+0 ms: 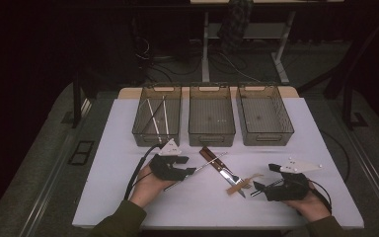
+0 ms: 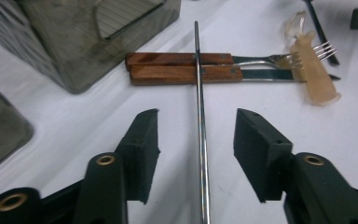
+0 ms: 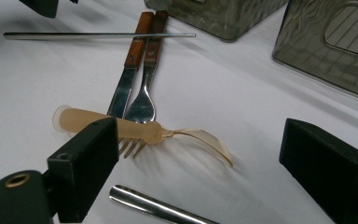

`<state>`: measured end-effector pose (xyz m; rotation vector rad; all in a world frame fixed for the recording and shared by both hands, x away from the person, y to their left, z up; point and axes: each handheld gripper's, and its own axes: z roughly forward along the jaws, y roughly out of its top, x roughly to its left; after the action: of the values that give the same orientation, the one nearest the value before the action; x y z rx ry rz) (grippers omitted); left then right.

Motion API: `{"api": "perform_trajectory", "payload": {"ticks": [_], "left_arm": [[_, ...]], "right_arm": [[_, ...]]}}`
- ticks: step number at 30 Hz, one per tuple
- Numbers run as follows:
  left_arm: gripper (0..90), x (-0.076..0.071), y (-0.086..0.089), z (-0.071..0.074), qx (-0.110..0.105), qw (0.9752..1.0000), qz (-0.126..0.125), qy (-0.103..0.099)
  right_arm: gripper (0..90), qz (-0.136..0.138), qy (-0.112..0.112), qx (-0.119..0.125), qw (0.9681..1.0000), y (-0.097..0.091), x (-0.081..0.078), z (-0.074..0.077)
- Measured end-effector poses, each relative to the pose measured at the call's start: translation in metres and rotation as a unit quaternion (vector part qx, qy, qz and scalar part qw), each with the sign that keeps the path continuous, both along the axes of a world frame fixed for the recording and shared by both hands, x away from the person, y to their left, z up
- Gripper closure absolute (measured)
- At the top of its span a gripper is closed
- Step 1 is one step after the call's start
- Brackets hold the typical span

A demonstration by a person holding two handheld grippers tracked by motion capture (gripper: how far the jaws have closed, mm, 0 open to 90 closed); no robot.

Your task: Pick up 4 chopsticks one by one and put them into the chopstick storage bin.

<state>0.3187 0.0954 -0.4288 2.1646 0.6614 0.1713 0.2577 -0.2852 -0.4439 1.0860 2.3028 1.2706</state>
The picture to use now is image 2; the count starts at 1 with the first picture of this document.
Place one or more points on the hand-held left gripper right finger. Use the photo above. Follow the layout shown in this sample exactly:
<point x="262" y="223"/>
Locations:
<point x="261" y="155"/>

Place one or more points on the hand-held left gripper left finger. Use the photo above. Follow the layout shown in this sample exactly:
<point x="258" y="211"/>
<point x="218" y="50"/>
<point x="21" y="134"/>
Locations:
<point x="141" y="155"/>

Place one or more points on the translucent beige plastic spoon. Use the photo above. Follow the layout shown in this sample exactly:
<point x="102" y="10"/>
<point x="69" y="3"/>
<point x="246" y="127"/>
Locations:
<point x="313" y="77"/>

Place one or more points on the transparent grey plastic bin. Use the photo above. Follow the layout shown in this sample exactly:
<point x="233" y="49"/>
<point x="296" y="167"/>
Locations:
<point x="59" y="46"/>
<point x="0" y="124"/>

